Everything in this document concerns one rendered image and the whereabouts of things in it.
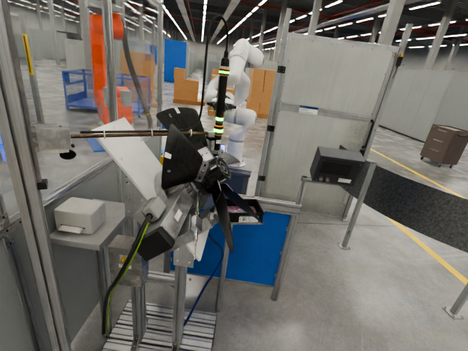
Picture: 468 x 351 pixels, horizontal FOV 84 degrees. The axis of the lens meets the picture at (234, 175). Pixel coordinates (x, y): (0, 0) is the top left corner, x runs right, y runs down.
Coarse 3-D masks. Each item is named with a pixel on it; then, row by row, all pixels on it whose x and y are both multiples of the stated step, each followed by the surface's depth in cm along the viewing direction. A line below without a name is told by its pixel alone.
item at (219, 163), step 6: (216, 156) 114; (210, 162) 112; (216, 162) 110; (222, 162) 116; (210, 168) 110; (216, 168) 109; (222, 168) 114; (228, 168) 120; (210, 174) 110; (216, 174) 110; (222, 174) 110; (228, 174) 117; (204, 180) 113; (210, 180) 111; (198, 186) 111; (204, 186) 113; (210, 186) 116; (204, 192) 113; (210, 192) 116
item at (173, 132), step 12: (168, 132) 86; (180, 132) 92; (168, 144) 85; (180, 144) 91; (180, 156) 91; (192, 156) 98; (180, 168) 93; (192, 168) 99; (168, 180) 87; (180, 180) 95; (192, 180) 103
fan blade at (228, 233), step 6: (222, 192) 104; (222, 198) 104; (216, 204) 112; (222, 204) 105; (222, 210) 105; (222, 216) 106; (228, 216) 92; (222, 222) 107; (228, 222) 95; (222, 228) 108; (228, 228) 98; (228, 234) 100; (228, 240) 102; (228, 246) 104
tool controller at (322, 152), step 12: (324, 156) 149; (336, 156) 149; (348, 156) 151; (360, 156) 152; (312, 168) 162; (324, 168) 153; (336, 168) 152; (348, 168) 151; (360, 168) 150; (324, 180) 159; (336, 180) 158; (348, 180) 157
